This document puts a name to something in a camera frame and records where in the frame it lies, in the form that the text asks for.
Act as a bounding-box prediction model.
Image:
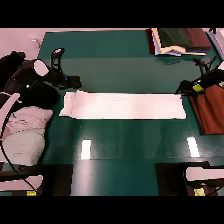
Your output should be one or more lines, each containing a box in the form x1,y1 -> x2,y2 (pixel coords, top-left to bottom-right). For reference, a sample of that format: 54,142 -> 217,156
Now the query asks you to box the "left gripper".
59,75 -> 83,91

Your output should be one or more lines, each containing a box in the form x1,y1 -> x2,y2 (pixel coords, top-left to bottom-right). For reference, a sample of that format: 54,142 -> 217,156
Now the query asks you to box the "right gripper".
175,79 -> 205,98

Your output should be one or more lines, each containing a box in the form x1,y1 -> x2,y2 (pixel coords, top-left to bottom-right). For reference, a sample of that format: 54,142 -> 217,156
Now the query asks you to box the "pale grey garment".
0,127 -> 47,167

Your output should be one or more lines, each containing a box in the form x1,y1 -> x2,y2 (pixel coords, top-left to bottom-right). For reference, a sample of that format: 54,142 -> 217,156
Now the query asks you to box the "dark green garment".
157,28 -> 191,50

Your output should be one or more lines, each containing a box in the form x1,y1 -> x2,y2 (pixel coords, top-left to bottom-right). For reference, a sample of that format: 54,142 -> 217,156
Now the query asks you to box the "rust orange garment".
189,83 -> 224,136

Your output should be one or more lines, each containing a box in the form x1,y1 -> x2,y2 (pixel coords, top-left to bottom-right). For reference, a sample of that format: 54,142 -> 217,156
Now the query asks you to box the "cream white garment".
151,28 -> 208,57

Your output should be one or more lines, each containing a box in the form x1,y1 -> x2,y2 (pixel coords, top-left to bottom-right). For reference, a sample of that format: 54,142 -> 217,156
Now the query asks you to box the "pink garment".
5,105 -> 55,136

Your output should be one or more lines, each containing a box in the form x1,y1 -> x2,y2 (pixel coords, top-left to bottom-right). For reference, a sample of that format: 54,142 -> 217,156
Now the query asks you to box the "maroon garment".
184,28 -> 212,52

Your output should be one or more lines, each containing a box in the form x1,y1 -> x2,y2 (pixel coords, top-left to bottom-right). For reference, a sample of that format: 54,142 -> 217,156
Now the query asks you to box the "black cable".
0,113 -> 42,196

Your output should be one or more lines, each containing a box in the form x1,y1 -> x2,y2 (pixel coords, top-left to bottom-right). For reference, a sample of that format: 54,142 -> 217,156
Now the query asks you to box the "dark red garment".
145,28 -> 157,55

